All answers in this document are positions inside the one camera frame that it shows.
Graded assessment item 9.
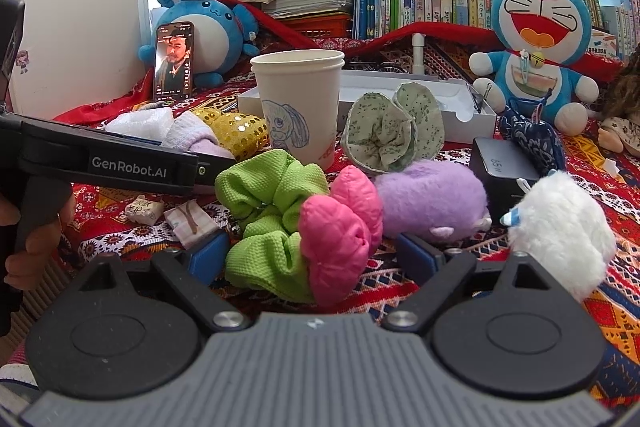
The small wrapped candy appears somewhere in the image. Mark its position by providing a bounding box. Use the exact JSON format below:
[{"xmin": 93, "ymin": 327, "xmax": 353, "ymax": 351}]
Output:
[{"xmin": 124, "ymin": 194, "xmax": 165, "ymax": 224}]

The floral pale green scrunchie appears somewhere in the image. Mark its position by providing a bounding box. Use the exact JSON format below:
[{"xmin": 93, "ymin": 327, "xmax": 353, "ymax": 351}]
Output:
[{"xmin": 341, "ymin": 82, "xmax": 446, "ymax": 174}]

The gold sequin scrunchie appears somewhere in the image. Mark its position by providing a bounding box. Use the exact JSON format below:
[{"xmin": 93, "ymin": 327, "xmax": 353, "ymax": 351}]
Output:
[{"xmin": 192, "ymin": 107, "xmax": 271, "ymax": 162}]

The blue robot cat plush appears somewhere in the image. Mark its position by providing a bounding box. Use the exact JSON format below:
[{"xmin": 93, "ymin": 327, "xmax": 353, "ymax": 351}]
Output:
[{"xmin": 469, "ymin": 0, "xmax": 600, "ymax": 135}]

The white fluffy cloth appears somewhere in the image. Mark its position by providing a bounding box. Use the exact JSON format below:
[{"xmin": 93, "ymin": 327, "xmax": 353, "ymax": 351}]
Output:
[{"xmin": 105, "ymin": 107, "xmax": 176, "ymax": 142}]

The brown-haired doll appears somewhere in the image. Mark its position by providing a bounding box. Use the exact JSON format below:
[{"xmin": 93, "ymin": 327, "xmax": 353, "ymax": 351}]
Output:
[{"xmin": 597, "ymin": 57, "xmax": 640, "ymax": 152}]

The white cardboard box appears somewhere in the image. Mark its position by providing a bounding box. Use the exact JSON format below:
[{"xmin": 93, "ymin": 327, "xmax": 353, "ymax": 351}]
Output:
[{"xmin": 237, "ymin": 72, "xmax": 498, "ymax": 145}]

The small wrapped packet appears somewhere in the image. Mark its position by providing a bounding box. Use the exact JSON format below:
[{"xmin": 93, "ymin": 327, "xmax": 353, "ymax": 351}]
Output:
[{"xmin": 164, "ymin": 201, "xmax": 221, "ymax": 250}]

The black charger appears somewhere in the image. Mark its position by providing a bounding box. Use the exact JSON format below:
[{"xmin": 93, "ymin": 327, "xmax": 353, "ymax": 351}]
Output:
[{"xmin": 469, "ymin": 137, "xmax": 546, "ymax": 220}]

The round blue plush toy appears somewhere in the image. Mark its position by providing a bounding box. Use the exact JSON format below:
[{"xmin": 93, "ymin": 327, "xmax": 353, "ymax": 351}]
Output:
[{"xmin": 138, "ymin": 0, "xmax": 261, "ymax": 88}]

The white plastic pipe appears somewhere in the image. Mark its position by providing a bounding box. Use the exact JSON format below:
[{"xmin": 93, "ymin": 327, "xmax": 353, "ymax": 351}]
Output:
[{"xmin": 411, "ymin": 32, "xmax": 430, "ymax": 75}]

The orange plastic crate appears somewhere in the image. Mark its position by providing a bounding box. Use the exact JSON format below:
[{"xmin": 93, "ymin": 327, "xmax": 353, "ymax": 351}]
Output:
[{"xmin": 282, "ymin": 13, "xmax": 353, "ymax": 38}]

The smartphone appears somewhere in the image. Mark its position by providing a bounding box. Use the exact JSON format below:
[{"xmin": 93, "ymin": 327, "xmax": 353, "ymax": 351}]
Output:
[{"xmin": 152, "ymin": 21, "xmax": 196, "ymax": 104}]

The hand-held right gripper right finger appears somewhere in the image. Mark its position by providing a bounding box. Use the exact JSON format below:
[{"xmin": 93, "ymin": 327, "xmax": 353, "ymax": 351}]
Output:
[{"xmin": 382, "ymin": 232, "xmax": 565, "ymax": 333}]

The red printed blanket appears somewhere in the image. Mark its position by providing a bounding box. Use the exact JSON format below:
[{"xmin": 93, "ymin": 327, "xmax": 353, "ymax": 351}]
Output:
[{"xmin": 52, "ymin": 34, "xmax": 640, "ymax": 408}]

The row of standing books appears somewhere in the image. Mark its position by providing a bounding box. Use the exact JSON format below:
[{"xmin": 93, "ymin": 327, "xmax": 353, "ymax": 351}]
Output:
[{"xmin": 352, "ymin": 0, "xmax": 640, "ymax": 62}]

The white fluffy toy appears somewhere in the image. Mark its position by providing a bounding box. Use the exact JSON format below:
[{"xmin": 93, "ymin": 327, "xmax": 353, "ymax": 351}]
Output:
[{"xmin": 502, "ymin": 170, "xmax": 618, "ymax": 303}]

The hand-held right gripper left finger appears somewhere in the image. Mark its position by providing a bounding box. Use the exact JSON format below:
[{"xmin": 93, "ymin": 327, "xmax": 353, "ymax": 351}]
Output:
[{"xmin": 75, "ymin": 229, "xmax": 252, "ymax": 333}]

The pink scrunchie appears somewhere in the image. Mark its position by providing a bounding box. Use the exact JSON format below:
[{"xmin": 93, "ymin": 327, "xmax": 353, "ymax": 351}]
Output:
[{"xmin": 299, "ymin": 165, "xmax": 385, "ymax": 308}]

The pale pink cloth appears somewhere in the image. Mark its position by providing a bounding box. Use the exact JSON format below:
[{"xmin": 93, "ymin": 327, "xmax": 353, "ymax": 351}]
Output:
[{"xmin": 161, "ymin": 112, "xmax": 236, "ymax": 160}]

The blue patterned cloth scrunchie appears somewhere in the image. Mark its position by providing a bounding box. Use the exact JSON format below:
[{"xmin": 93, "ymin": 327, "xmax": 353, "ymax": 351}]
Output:
[{"xmin": 497, "ymin": 104, "xmax": 567, "ymax": 180}]

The person's left hand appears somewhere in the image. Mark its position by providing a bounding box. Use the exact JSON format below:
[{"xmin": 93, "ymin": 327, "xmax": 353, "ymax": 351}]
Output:
[{"xmin": 4, "ymin": 206, "xmax": 77, "ymax": 292}]

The paper cup with drawing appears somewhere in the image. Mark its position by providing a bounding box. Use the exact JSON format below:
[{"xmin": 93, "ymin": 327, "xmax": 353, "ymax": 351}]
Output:
[{"xmin": 250, "ymin": 49, "xmax": 346, "ymax": 172}]

